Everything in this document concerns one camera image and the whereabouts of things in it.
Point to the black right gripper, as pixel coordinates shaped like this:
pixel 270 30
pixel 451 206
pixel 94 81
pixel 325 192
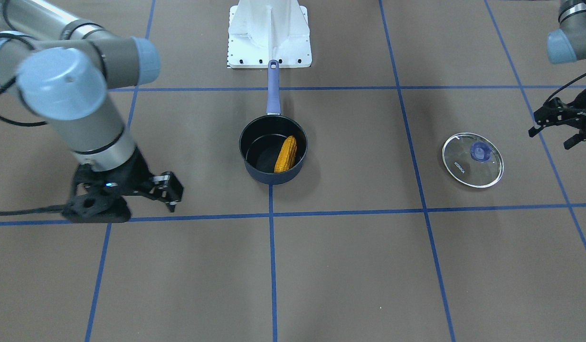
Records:
pixel 134 175

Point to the glass pot lid purple knob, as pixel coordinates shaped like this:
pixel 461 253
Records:
pixel 472 160

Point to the yellow toy corn cob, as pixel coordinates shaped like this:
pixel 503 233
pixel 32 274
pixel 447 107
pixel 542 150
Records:
pixel 287 154

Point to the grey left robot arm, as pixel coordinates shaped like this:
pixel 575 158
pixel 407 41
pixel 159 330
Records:
pixel 565 45

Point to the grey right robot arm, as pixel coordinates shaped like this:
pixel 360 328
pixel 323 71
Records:
pixel 60 68

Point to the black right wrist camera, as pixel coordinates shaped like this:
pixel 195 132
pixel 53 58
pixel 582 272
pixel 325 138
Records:
pixel 168 189

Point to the dark blue saucepan purple handle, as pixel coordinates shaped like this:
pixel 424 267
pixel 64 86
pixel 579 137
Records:
pixel 262 138

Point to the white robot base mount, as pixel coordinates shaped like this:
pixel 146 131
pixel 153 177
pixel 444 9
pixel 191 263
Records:
pixel 263 30

